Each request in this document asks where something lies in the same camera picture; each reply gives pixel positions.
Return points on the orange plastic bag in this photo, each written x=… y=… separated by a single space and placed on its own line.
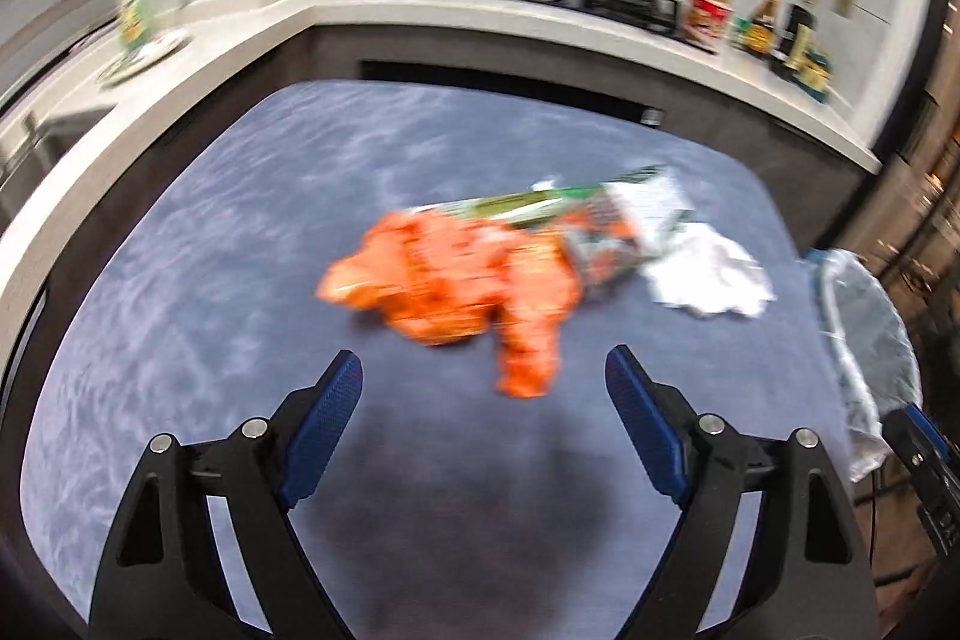
x=450 y=280

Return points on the green and white snack packet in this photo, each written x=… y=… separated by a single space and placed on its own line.
x=615 y=212

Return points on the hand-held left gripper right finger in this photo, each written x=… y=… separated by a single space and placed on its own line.
x=645 y=426

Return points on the blue-grey plush blanket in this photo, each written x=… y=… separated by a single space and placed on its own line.
x=225 y=235

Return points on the red instant noodle cup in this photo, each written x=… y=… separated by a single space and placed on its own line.
x=705 y=21

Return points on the green dish soap bottle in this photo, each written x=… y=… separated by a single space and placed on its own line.
x=133 y=18

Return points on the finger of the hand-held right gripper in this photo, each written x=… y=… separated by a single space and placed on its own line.
x=922 y=460

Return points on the dark soy sauce bottle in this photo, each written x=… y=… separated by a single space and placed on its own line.
x=796 y=36

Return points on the white tissue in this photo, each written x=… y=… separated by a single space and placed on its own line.
x=712 y=272

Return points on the trash bin with white liner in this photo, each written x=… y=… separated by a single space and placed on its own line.
x=862 y=325

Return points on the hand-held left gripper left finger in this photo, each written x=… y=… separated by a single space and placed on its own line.
x=322 y=430

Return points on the white plate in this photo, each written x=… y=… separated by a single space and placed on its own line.
x=142 y=59

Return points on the yellow-cap sauce bottle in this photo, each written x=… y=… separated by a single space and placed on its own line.
x=765 y=25

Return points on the kitchen sink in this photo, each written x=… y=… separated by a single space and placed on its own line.
x=37 y=149

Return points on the small green-lid jar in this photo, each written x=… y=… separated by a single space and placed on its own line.
x=742 y=34

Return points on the wall socket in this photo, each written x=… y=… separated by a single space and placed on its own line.
x=844 y=1

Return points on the glass sliding door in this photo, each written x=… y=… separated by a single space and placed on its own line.
x=930 y=160

